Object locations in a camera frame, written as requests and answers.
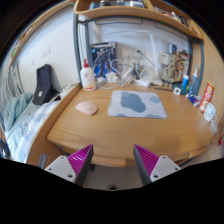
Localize green-plug cable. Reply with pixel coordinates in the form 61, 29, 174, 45
135, 49, 156, 68

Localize white mug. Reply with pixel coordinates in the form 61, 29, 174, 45
203, 102, 218, 123

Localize white wall socket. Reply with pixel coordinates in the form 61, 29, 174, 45
121, 48, 135, 61

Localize robot model kit box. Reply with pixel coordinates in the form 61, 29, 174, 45
89, 41, 118, 80

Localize black bag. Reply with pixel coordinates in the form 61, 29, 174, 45
32, 63, 60, 107

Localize white box blue label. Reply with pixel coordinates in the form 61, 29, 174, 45
158, 53, 170, 65

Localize blue spray bottle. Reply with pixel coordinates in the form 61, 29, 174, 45
188, 64, 201, 96

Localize pink computer mouse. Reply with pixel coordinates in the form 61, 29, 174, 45
74, 101, 99, 116

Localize blue plaid bedding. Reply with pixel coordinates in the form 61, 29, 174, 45
4, 99, 62, 164

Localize white desk lamp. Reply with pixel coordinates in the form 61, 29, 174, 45
105, 29, 165, 87

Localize beige robot model figure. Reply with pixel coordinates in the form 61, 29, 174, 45
161, 52, 190, 86

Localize white cable tangle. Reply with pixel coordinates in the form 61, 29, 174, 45
99, 59, 145, 90

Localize white charger block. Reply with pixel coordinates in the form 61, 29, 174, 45
105, 72, 118, 84

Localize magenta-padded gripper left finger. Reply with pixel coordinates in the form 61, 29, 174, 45
44, 143, 95, 187

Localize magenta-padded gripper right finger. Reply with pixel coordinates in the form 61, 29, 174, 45
132, 143, 182, 187

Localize white lotion bottle red pump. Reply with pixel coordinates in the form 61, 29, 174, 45
80, 59, 98, 92

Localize blue packet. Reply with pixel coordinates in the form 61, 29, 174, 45
186, 94, 202, 107

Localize grey mouse pad blue blotches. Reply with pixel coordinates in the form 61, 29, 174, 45
107, 90, 168, 120

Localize red snack tube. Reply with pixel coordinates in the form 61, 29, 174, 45
199, 81, 215, 113

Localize teal blanket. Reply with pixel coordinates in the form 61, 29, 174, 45
2, 92, 34, 133

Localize white wall switch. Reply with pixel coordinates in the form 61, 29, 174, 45
40, 46, 52, 59

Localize wooden shelf unit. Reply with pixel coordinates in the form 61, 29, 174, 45
73, 0, 204, 42

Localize white power strip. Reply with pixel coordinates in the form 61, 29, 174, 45
134, 77, 153, 89

